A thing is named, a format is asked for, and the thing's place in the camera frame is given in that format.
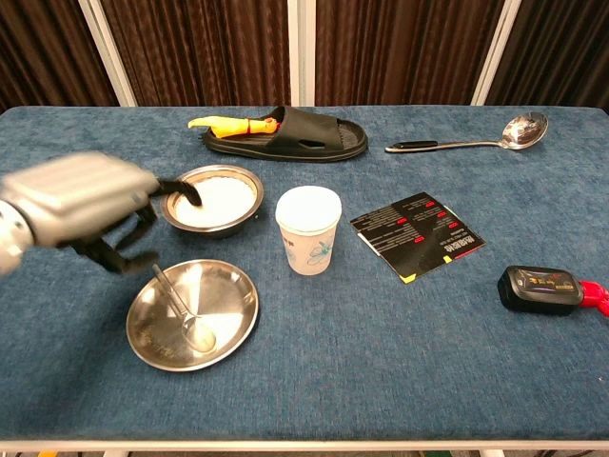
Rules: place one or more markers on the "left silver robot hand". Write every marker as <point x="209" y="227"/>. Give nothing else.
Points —
<point x="81" y="195"/>

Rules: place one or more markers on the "small clear plastic spoon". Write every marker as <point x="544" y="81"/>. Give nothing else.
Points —
<point x="197" y="335"/>

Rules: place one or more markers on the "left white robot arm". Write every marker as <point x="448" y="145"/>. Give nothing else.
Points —
<point x="12" y="238"/>

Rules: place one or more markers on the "metal bowl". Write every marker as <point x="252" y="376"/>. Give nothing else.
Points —
<point x="214" y="232"/>

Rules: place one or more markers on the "beige powder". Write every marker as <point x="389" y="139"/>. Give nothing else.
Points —
<point x="223" y="200"/>

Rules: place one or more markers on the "white paper cup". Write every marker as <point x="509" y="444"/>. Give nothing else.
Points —
<point x="309" y="238"/>

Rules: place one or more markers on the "brown pleated curtain panel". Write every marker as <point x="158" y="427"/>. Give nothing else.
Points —
<point x="43" y="47"/>
<point x="204" y="47"/>
<point x="404" y="47"/>
<point x="561" y="47"/>

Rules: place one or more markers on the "yellow rubber chicken toy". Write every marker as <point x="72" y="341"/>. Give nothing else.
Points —
<point x="233" y="127"/>

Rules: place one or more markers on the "round metal plate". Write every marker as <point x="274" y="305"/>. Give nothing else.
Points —
<point x="228" y="304"/>

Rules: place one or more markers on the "black slipper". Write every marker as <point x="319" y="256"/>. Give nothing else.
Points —
<point x="314" y="128"/>

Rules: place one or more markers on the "black printed card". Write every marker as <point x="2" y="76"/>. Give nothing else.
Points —
<point x="418" y="235"/>

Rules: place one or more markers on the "blue table cloth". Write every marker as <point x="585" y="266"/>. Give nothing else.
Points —
<point x="380" y="357"/>

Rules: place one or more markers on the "black red device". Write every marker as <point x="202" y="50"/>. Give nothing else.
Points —
<point x="537" y="290"/>

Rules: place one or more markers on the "white partition post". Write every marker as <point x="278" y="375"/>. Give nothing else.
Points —
<point x="302" y="52"/>
<point x="107" y="52"/>
<point x="497" y="52"/>

